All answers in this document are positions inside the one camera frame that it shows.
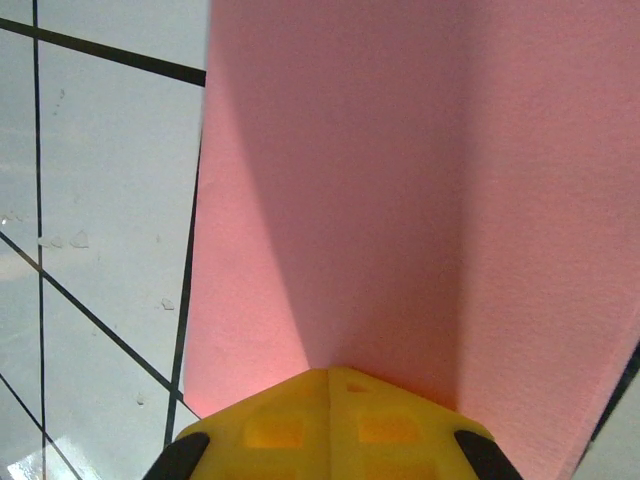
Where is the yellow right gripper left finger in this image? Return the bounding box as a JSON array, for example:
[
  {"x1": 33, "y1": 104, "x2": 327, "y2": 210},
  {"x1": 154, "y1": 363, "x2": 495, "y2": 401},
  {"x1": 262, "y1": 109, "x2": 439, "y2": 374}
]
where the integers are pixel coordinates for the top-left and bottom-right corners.
[{"x1": 144, "y1": 368, "x2": 330, "y2": 480}]

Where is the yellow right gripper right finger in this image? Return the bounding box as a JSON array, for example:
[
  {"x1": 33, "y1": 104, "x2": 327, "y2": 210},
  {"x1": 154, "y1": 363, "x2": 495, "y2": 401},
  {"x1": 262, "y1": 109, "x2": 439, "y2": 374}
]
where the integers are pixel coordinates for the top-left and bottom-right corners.
[{"x1": 328, "y1": 366, "x2": 524, "y2": 480}]

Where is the pink paper sheet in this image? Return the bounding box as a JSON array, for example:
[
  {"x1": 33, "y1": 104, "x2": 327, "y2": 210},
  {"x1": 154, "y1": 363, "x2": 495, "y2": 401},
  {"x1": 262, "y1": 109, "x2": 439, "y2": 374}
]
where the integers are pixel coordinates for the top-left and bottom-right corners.
[{"x1": 182, "y1": 0, "x2": 640, "y2": 480}]

